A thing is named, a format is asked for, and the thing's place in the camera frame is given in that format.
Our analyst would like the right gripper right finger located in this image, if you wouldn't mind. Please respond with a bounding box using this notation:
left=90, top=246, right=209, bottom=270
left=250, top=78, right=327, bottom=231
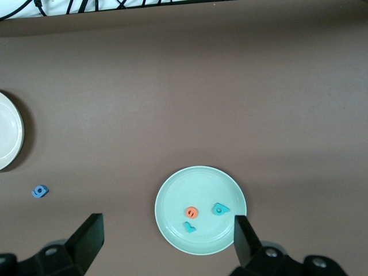
left=229, top=214, right=347, bottom=276

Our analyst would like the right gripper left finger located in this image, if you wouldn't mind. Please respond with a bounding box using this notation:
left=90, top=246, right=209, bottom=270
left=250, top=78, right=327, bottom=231
left=0, top=213, right=105, bottom=276

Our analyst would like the teal foam letter with loop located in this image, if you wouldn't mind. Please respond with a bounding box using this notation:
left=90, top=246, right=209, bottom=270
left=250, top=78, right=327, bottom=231
left=213, top=202, right=230, bottom=216

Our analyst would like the blue foam number six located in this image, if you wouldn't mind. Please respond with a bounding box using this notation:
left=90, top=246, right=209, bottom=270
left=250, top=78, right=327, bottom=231
left=31, top=185, right=49, bottom=199

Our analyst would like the mint green plate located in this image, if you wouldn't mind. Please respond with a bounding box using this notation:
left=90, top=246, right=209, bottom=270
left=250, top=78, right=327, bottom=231
left=154, top=166, right=247, bottom=256

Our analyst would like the beige plate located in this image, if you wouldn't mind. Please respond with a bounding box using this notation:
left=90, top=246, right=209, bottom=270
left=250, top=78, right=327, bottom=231
left=0, top=91, right=25, bottom=171

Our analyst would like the brown table cover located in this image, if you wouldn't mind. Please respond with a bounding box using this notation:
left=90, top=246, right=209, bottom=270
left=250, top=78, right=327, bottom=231
left=0, top=0, right=368, bottom=276

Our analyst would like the black cable with plug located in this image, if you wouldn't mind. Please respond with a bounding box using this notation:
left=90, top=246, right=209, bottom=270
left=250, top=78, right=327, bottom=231
left=33, top=0, right=48, bottom=17

